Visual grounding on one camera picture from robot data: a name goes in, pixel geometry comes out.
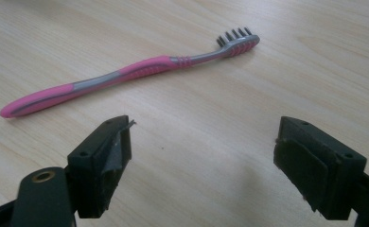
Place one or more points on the pink and grey toothbrush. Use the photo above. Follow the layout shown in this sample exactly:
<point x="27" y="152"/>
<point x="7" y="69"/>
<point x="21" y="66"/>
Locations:
<point x="132" y="71"/>

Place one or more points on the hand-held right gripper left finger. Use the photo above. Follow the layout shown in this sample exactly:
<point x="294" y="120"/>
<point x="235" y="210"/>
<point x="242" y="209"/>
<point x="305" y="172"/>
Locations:
<point x="94" y="170"/>

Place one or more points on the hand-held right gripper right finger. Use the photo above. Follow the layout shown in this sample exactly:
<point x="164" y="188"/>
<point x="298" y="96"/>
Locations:
<point x="312" y="170"/>

